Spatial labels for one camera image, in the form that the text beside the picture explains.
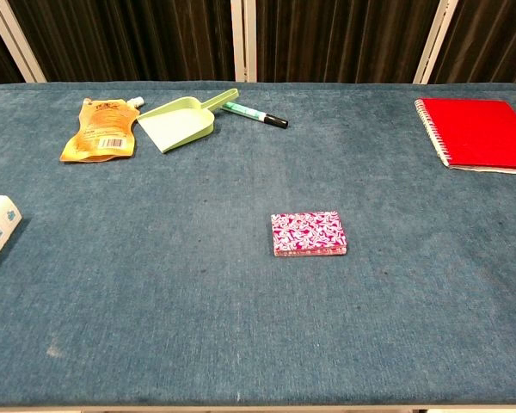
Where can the white frame post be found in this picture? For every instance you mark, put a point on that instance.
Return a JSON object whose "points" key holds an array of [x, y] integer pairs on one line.
{"points": [[436, 43], [17, 43], [243, 38]]}

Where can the light green dustpan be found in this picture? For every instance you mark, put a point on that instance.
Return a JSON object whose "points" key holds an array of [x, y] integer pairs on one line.
{"points": [[176, 125]]}

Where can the green marker black cap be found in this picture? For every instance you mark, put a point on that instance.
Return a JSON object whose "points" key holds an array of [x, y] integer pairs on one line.
{"points": [[249, 113]]}

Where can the red spiral notebook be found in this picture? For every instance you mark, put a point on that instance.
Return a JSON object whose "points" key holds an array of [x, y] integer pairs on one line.
{"points": [[481, 133]]}

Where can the blue table cloth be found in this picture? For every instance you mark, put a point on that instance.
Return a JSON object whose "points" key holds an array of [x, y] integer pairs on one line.
{"points": [[155, 258]]}

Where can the orange spout pouch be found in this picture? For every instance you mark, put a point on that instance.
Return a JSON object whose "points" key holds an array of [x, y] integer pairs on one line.
{"points": [[99, 129]]}

